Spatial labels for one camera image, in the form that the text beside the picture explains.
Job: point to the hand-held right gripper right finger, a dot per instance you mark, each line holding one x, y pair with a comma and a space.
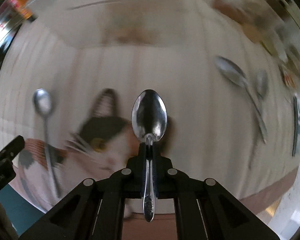
155, 177

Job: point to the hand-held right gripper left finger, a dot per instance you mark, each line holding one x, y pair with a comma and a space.
143, 175

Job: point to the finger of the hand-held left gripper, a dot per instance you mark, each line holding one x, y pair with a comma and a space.
13, 146

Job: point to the metal spoon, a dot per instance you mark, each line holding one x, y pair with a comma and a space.
227, 67
150, 115
262, 82
42, 102

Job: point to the clear plastic container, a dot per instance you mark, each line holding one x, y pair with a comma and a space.
85, 25

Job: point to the striped tablecloth with cat print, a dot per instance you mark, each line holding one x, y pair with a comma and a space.
190, 120

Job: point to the blue smartphone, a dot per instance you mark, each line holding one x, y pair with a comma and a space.
295, 125

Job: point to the small printed card box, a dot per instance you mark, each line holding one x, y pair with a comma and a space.
288, 77

